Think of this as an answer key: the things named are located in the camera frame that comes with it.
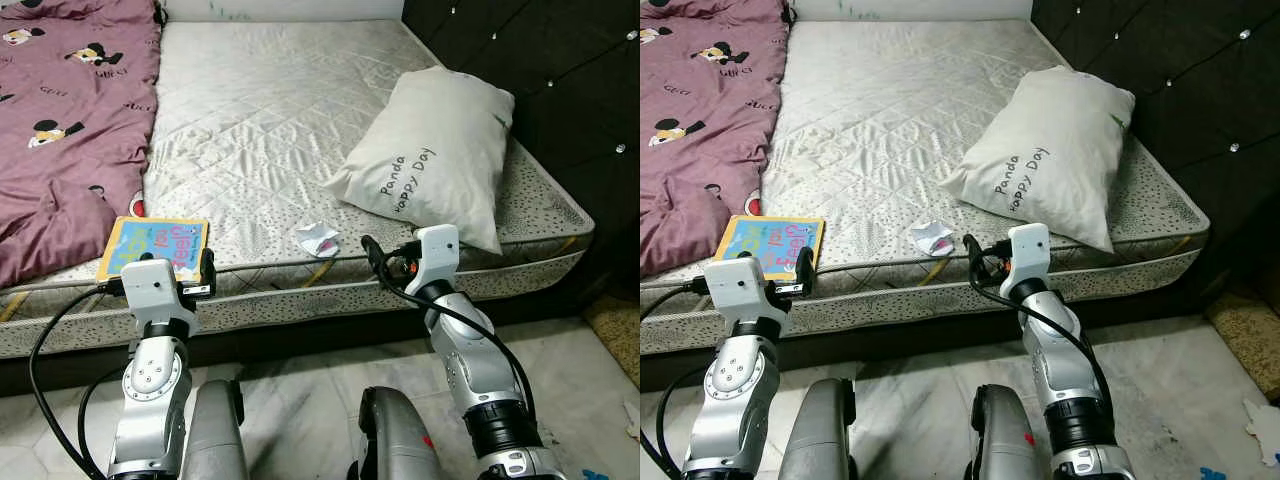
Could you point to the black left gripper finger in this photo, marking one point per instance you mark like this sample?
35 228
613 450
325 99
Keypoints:
805 268
208 268

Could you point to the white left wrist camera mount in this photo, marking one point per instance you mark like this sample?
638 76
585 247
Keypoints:
150 290
735 290

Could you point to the white panda print pillow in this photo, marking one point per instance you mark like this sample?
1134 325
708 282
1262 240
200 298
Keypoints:
430 150
1050 150

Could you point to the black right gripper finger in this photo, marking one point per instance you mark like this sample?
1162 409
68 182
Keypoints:
972 254
372 255

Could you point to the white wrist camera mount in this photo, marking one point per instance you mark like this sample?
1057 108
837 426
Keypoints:
438 255
1030 255
150 290
735 290

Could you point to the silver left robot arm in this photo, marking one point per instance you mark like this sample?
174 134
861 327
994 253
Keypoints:
150 400
735 400

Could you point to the grey robot right leg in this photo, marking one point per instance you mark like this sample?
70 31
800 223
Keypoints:
400 440
1000 440

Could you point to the black bed frame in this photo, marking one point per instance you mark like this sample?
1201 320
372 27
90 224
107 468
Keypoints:
900 342
300 345

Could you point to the white crumpled paper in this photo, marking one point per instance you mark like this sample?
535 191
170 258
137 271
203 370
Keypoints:
1262 420

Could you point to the pink cartoon mouse blanket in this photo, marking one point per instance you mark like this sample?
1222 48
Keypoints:
70 130
700 130

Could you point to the colourful children's book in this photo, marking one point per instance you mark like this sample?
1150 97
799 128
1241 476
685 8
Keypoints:
150 242
770 240

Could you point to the small blue scrap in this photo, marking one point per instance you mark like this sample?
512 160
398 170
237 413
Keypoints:
1212 473

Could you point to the black tufted headboard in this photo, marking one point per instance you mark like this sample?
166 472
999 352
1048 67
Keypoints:
560 90
1190 90

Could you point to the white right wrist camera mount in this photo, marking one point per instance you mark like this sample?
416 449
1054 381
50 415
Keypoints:
1030 255
438 255

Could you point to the white quilted mattress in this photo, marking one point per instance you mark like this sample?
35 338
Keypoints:
880 120
260 120

